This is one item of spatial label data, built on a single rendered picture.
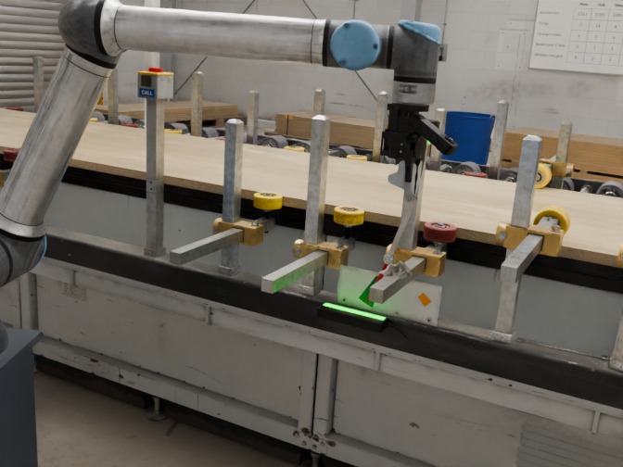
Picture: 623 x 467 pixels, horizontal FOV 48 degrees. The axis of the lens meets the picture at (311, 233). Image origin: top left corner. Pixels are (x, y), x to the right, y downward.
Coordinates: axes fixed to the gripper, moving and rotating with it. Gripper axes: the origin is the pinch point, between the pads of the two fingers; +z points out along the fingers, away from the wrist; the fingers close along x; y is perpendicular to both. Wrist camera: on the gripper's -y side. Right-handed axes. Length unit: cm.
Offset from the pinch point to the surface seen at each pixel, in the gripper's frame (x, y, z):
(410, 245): -6.1, 1.2, 12.9
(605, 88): -731, 23, -2
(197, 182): -24, 76, 12
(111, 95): -115, 193, 0
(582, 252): -23.9, -35.0, 11.9
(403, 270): 9.1, -2.8, 14.2
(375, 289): 21.1, -1.4, 15.4
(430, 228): -16.3, -0.2, 10.7
